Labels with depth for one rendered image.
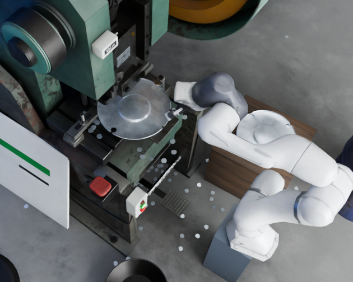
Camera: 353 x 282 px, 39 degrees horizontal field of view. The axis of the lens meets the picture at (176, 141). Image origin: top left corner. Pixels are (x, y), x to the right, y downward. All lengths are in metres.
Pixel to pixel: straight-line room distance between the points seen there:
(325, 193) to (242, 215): 0.35
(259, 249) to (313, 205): 0.61
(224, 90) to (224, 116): 0.08
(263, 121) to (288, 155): 1.02
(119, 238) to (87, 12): 1.42
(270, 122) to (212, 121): 1.04
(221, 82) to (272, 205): 0.48
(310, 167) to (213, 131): 0.30
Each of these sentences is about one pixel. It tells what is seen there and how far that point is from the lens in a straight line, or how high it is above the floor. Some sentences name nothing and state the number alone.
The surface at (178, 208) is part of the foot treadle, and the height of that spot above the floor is 0.16.
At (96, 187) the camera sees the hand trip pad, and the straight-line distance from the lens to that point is 1.82.
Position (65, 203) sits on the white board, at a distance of 2.39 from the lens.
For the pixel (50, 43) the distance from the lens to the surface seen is 1.38.
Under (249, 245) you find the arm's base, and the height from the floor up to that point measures 0.50.
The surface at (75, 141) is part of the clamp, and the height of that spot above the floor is 0.74.
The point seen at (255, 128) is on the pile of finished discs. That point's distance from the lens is 2.43.
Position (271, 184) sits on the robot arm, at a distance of 1.79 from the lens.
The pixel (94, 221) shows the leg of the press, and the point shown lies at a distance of 2.55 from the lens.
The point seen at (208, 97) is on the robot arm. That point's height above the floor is 1.20.
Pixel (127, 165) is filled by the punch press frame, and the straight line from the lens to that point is 1.98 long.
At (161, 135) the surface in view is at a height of 0.78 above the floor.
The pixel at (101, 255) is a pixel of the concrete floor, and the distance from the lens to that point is 2.53.
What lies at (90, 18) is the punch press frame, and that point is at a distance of 1.36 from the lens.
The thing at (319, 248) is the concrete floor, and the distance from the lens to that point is 2.68.
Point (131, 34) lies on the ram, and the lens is 1.71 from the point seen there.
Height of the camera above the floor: 2.42
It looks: 61 degrees down
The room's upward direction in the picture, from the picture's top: 7 degrees clockwise
